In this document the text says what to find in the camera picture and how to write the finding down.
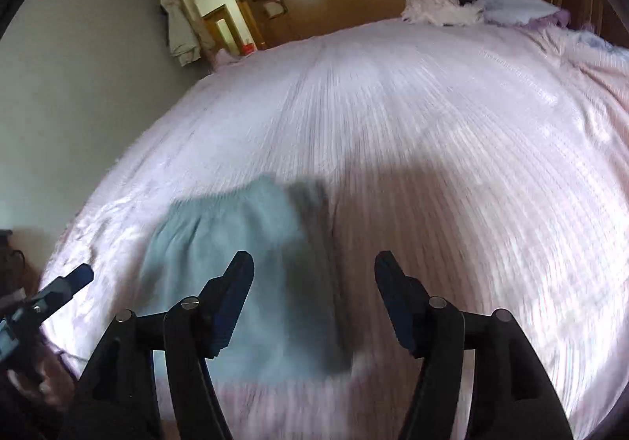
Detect open doorway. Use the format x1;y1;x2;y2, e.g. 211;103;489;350
176;0;269;55

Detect lavender pillow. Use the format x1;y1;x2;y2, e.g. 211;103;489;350
474;0;572;29

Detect pile of pink clothes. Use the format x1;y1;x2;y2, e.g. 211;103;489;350
400;0;486;27

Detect beige hanging jacket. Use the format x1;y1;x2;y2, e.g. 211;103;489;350
160;0;218;68

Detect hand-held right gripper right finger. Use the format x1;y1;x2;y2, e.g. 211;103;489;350
374;250;576;440

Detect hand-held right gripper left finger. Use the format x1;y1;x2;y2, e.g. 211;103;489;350
63;250;255;440

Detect light blue pants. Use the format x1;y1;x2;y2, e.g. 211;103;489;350
140;175;355;388

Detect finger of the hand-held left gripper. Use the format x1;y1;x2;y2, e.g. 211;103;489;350
28;263;95;323

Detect person's left hand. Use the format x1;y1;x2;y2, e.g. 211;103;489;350
7;364;77;416

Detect dark wooden nightstand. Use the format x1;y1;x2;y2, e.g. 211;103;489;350
0;228;41;296

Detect pink striped bedspread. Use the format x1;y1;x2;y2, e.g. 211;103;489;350
37;16;629;440

